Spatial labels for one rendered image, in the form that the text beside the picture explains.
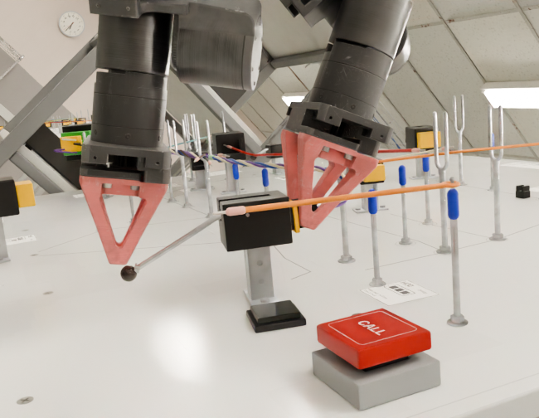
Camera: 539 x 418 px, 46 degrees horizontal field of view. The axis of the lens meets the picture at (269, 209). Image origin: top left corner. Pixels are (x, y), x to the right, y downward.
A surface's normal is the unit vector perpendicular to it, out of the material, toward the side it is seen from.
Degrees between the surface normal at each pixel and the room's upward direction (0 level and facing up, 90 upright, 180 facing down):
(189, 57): 125
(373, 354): 90
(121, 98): 106
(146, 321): 50
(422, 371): 90
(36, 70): 90
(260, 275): 99
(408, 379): 90
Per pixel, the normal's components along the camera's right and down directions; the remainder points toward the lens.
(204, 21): -0.14, 0.62
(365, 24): -0.16, 0.05
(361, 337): -0.09, -0.98
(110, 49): -0.45, 0.09
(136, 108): 0.35, 0.18
